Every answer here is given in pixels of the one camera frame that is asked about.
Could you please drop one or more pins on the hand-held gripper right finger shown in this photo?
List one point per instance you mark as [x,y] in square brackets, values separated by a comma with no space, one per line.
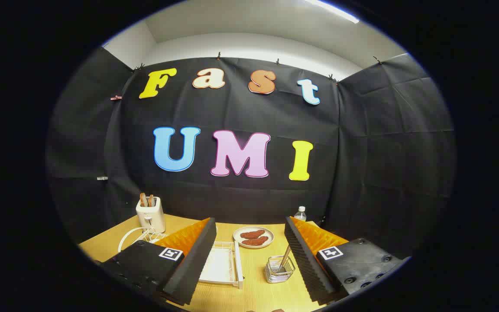
[306,264]

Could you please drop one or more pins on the wooden spoon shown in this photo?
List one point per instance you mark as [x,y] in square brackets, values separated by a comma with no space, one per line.
[285,258]

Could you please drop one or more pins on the white drip tray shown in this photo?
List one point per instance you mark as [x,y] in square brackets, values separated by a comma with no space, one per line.
[215,265]

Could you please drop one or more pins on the green label drink bottle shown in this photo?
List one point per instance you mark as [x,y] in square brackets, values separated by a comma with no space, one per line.
[300,215]

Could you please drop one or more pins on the black backdrop cloth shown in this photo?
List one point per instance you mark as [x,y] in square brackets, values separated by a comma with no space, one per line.
[362,151]

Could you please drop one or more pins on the beige plate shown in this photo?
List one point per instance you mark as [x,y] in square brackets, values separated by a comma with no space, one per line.
[237,236]

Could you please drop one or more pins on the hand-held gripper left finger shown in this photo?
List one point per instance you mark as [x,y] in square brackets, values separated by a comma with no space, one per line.
[191,268]

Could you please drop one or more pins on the red meat steak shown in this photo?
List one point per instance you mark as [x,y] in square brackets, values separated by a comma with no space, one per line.
[255,241]
[253,234]

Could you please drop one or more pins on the white toaster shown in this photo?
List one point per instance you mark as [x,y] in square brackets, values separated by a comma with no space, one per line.
[152,216]

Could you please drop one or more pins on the brown bread slice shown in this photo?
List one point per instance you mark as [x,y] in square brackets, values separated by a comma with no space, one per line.
[143,199]
[150,200]

